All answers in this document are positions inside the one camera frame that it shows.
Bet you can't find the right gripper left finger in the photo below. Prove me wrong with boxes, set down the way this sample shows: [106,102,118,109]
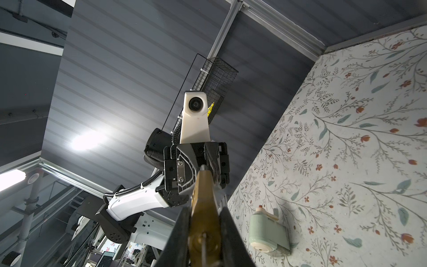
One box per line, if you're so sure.
[155,207,191,267]

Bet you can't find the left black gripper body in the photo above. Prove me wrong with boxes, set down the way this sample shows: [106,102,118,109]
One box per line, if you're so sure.
[162,142,230,207]

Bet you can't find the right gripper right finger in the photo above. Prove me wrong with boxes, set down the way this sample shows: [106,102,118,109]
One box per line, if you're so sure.
[220,208,255,267]

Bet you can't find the brass padlock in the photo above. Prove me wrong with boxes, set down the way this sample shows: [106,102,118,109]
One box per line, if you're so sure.
[188,165,221,267]

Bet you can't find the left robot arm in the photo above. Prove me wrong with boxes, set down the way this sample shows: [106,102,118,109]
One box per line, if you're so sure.
[95,128,230,244]

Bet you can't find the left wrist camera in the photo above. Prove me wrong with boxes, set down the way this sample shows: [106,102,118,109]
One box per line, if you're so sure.
[180,91,211,144]

